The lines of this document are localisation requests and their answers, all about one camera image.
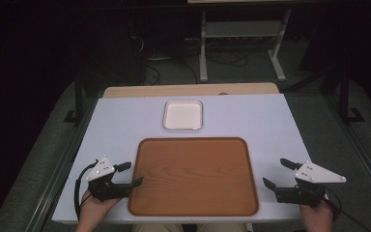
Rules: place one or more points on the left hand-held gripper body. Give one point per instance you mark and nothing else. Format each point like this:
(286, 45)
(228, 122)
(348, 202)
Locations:
(104, 190)

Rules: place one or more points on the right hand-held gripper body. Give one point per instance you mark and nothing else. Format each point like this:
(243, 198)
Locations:
(309, 190)

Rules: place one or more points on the person's left hand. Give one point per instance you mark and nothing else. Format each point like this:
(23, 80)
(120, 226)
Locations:
(93, 211)

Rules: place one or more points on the person's right hand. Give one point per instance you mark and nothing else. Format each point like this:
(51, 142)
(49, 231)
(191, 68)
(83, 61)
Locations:
(317, 219)

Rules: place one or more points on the brown wooden tray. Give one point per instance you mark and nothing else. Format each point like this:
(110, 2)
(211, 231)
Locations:
(193, 177)

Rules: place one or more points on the black metal stand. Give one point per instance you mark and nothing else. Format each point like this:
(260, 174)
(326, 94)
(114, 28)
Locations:
(78, 103)
(346, 100)

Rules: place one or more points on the white rectangular dish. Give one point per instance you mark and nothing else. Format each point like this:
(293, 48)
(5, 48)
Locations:
(183, 115)

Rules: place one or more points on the white metal table frame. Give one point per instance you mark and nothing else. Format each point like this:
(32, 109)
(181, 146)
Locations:
(243, 29)

